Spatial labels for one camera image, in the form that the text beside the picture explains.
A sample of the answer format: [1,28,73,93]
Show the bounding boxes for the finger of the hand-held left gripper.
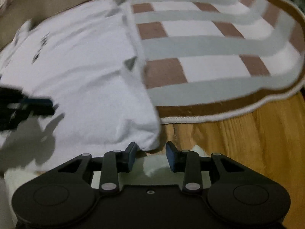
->
[0,86,56,132]

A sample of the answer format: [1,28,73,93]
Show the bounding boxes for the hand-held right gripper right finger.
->
[165,141,246,195]

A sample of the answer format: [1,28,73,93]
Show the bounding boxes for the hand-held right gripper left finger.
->
[57,142,139,195]

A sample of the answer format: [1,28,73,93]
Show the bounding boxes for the white printed t-shirt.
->
[0,0,161,170]

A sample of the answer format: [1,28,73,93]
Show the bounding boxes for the white fluffy cloth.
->
[4,147,209,220]

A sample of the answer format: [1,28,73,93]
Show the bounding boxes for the checkered rug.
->
[31,0,305,124]

